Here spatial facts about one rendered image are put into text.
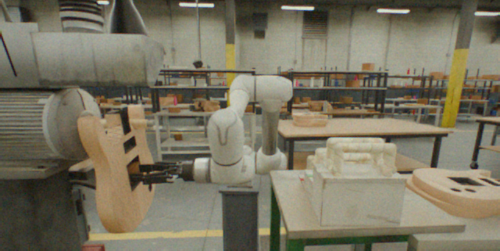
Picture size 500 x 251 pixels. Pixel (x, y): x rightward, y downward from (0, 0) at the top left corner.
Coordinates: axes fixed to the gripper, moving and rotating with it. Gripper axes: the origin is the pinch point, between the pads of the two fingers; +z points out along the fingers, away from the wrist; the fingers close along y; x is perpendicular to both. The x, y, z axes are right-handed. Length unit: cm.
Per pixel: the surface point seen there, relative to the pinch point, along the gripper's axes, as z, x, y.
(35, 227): 35.1, -17.8, -3.8
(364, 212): -77, -11, -14
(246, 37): -63, 140, 1124
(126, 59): -5.0, 37.4, -4.8
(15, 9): 861, 239, 1077
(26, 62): 28.1, 36.9, 3.3
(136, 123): 0.4, 15.7, 7.3
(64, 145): 19.7, 11.5, -2.1
